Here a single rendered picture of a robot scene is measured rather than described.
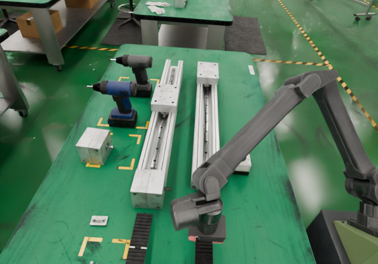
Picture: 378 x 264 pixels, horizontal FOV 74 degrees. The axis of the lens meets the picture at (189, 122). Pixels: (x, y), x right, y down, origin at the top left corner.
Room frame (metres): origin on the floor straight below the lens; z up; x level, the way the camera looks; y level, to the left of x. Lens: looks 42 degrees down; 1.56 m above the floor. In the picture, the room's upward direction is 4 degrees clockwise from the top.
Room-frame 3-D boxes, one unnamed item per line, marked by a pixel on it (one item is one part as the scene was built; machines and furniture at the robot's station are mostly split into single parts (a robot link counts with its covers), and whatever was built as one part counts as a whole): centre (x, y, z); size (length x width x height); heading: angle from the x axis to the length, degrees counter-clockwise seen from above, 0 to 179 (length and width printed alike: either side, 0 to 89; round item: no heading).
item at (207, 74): (1.17, -0.08, 0.87); 0.16 x 0.11 x 0.07; 0
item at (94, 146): (0.64, 0.34, 0.83); 0.11 x 0.10 x 0.10; 85
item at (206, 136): (0.92, -0.08, 0.82); 0.80 x 0.10 x 0.09; 0
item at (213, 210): (0.33, -0.07, 0.98); 0.07 x 0.06 x 0.07; 110
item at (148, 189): (0.47, 0.10, 0.83); 0.12 x 0.09 x 0.10; 90
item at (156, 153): (0.92, 0.11, 0.82); 0.80 x 0.10 x 0.09; 0
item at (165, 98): (0.92, 0.11, 0.87); 0.16 x 0.11 x 0.07; 0
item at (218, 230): (0.33, -0.07, 0.92); 0.10 x 0.07 x 0.07; 89
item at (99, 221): (0.37, 0.26, 0.78); 0.05 x 0.03 x 0.01; 93
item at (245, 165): (0.64, -0.20, 0.81); 0.10 x 0.08 x 0.06; 90
